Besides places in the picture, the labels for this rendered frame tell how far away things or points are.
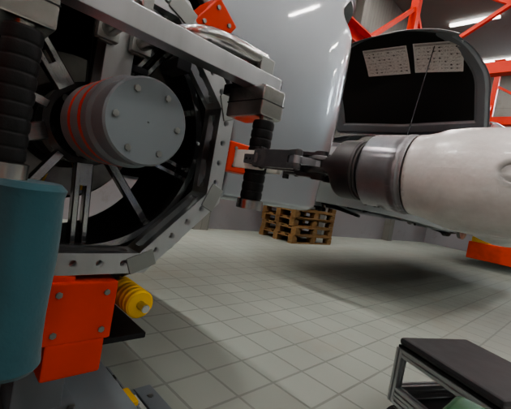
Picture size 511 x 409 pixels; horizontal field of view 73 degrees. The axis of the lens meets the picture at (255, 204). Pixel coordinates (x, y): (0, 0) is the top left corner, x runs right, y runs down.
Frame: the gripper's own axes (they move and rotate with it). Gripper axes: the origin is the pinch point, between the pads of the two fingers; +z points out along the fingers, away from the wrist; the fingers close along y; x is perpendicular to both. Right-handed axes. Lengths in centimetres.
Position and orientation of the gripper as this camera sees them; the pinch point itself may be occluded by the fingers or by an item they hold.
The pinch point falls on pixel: (257, 161)
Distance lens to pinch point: 58.3
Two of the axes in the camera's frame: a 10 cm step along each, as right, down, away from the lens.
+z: -6.8, -1.5, 7.1
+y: 7.1, 1.0, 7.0
